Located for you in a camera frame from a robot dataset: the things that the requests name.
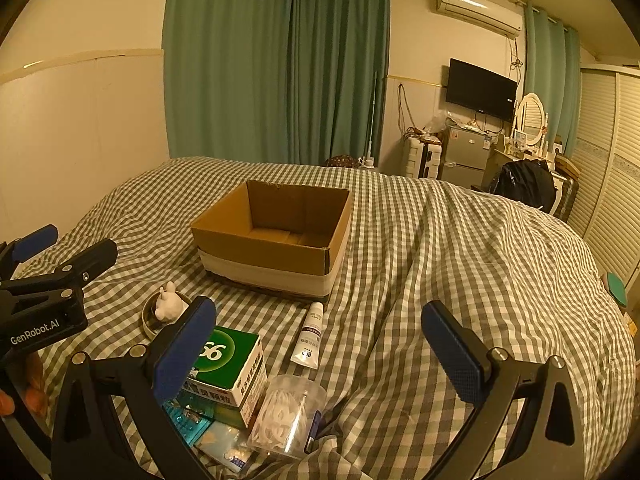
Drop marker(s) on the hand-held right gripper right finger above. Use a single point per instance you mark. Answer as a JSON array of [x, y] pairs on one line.
[[450, 355]]

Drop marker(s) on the small round bowl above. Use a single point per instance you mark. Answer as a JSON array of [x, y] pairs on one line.
[[148, 322]]

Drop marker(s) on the teal round object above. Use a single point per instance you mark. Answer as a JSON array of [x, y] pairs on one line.
[[616, 287]]

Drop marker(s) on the teal printed packet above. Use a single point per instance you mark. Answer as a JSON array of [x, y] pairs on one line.
[[187, 422]]

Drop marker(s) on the white air conditioner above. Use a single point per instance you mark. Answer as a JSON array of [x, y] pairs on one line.
[[477, 10]]

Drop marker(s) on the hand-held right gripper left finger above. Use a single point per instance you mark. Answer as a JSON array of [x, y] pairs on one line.
[[184, 355]]

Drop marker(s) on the pale small packet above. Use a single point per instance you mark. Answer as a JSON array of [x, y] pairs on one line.
[[220, 445]]

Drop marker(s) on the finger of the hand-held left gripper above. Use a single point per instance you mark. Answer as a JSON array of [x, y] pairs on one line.
[[36, 241], [90, 260]]

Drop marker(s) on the white cream tube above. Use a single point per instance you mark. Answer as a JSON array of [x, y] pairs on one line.
[[310, 335]]

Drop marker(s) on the white louvered wardrobe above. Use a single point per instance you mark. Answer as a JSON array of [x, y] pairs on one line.
[[610, 160]]

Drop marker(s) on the person's left hand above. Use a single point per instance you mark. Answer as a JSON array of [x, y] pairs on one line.
[[37, 385]]

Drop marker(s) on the green white medicine box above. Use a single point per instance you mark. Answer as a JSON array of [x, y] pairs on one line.
[[235, 360]]

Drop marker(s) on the white suitcase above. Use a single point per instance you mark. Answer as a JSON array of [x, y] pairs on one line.
[[422, 157]]

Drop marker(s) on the brown cardboard box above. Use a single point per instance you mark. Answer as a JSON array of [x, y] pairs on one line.
[[260, 245]]

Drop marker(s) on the black backpack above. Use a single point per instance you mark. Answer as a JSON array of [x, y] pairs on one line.
[[525, 182]]

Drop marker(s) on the green curtain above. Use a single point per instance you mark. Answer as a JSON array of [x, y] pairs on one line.
[[340, 60], [225, 60], [550, 85]]

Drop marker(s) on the white oval mirror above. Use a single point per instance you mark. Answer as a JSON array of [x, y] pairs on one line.
[[531, 117]]

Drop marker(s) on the silver small fridge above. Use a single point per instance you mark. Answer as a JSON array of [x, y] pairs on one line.
[[465, 152]]

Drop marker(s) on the brown patterned cushion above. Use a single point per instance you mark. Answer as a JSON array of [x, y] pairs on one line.
[[342, 161]]

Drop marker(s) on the clear cotton swab container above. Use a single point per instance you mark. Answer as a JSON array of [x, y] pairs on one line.
[[285, 415]]

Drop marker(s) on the white rabbit figurine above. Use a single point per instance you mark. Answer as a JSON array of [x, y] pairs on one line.
[[167, 305]]

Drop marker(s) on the checkered blanket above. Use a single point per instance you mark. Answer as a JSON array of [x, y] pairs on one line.
[[450, 260]]

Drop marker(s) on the black wall television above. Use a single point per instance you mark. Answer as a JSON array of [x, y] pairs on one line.
[[480, 90]]

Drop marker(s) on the white pole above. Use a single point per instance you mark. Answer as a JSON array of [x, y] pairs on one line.
[[372, 120]]

